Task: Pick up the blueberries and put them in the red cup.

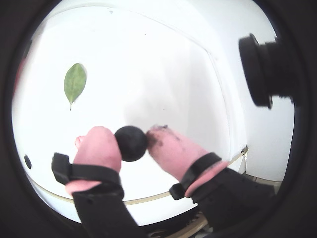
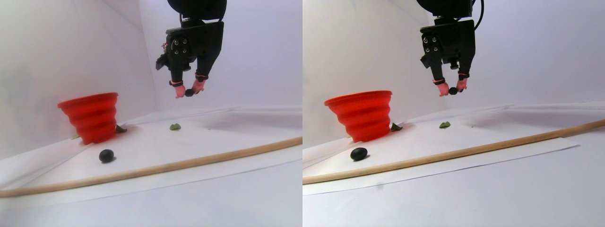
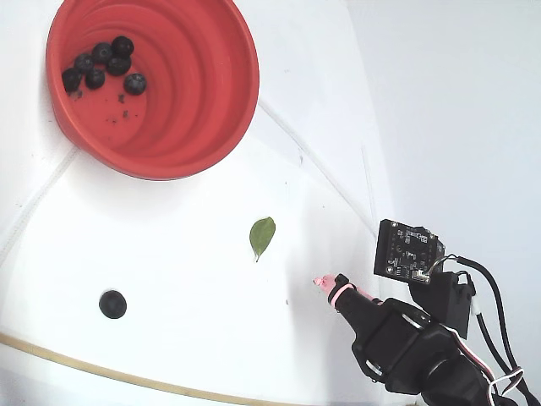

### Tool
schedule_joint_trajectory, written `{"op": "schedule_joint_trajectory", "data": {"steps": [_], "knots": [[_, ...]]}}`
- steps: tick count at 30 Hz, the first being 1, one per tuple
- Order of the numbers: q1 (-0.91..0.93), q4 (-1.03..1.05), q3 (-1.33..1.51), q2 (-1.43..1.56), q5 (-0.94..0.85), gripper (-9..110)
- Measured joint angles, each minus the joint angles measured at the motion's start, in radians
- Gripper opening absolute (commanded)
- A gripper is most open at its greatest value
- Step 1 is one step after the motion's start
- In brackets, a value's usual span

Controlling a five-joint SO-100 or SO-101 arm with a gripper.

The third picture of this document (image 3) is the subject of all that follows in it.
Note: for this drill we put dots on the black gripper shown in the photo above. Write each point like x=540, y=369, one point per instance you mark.
x=377, y=329

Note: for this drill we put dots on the oval dark blueberry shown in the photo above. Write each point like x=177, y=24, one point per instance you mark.
x=113, y=304

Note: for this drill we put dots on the round dark blueberry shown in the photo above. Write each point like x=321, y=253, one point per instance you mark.
x=134, y=83

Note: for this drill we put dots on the small dark blueberry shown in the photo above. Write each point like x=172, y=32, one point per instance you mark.
x=94, y=79

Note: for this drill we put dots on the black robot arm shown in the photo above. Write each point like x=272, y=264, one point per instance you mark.
x=448, y=372

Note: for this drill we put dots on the red collapsible cup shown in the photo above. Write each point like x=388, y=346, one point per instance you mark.
x=190, y=84

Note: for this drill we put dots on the green leaf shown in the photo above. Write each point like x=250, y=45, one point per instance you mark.
x=262, y=236

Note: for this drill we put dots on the long wooden stick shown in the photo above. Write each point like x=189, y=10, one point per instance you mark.
x=127, y=378

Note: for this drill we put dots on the black camera circuit board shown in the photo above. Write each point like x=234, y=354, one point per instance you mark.
x=403, y=254
x=439, y=245

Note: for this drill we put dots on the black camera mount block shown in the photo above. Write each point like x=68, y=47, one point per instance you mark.
x=448, y=304

